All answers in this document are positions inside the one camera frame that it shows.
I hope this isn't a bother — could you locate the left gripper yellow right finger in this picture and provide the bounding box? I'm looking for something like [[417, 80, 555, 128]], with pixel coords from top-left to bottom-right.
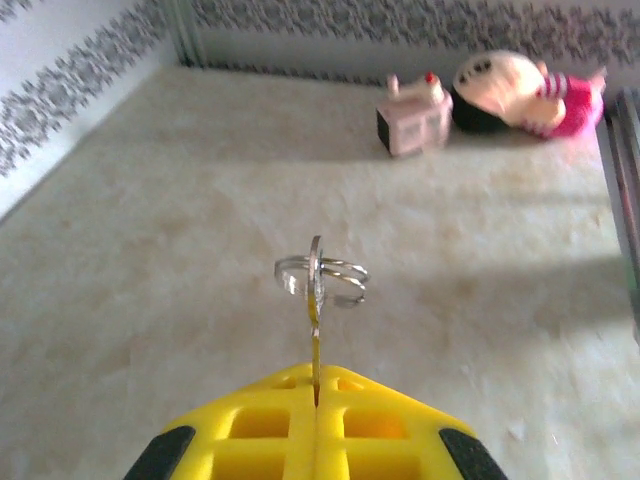
[[315, 364, 509, 480]]

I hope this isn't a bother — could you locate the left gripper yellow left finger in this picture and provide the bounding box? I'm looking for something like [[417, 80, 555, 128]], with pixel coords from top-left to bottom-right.
[[122, 363, 318, 480]]

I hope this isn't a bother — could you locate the pink toy box with handle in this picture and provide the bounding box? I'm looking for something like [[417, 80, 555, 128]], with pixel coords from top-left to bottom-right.
[[375, 71, 454, 159]]

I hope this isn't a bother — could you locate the aluminium rail bed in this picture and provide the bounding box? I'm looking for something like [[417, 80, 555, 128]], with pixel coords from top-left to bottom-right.
[[602, 87, 640, 331]]

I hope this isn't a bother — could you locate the aluminium side rail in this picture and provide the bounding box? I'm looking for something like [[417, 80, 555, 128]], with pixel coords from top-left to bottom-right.
[[199, 58, 392, 87]]

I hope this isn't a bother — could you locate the aluminium frame post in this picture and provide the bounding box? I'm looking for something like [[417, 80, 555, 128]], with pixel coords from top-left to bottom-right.
[[167, 0, 207, 67]]

